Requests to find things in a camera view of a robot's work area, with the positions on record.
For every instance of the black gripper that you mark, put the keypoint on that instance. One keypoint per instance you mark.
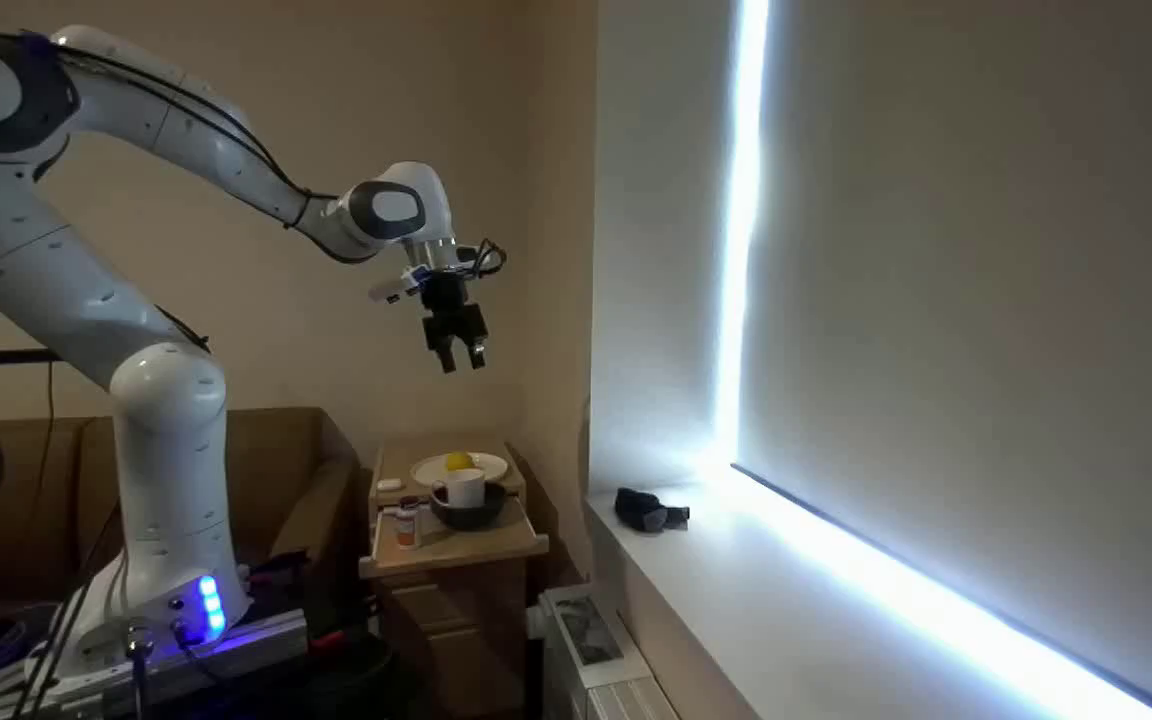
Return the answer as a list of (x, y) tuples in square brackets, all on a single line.
[(448, 305)]

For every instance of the white mug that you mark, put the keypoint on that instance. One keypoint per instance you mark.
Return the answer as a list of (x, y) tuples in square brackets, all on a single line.
[(466, 491)]

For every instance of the robot base mounting platform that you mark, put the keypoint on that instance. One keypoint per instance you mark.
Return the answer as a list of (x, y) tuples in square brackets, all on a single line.
[(251, 646)]

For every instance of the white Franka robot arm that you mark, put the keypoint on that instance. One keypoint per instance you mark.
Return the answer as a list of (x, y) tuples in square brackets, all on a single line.
[(161, 441)]

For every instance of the black bowl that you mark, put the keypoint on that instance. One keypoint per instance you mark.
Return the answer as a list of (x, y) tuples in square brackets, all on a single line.
[(495, 510)]

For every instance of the wooden cabinet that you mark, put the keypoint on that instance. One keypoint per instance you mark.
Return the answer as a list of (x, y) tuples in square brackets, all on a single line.
[(448, 614)]

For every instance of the yellow fruit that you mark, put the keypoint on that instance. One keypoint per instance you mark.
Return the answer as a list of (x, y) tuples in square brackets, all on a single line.
[(459, 460)]

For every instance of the white plate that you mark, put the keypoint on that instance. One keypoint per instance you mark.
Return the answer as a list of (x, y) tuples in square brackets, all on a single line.
[(490, 465)]

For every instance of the small white red item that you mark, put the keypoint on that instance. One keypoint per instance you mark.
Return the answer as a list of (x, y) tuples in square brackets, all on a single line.
[(403, 521)]

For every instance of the brown cardboard box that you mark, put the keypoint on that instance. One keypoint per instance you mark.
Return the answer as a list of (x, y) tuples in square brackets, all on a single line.
[(279, 480)]

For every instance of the black object on windowsill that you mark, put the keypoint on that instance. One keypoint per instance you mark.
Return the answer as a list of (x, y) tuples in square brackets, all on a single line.
[(646, 510)]

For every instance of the white radiator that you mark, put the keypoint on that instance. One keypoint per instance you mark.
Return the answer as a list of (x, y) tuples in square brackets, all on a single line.
[(598, 652)]

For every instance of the white window blind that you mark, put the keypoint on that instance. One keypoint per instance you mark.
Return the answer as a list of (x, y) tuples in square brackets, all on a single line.
[(988, 305)]

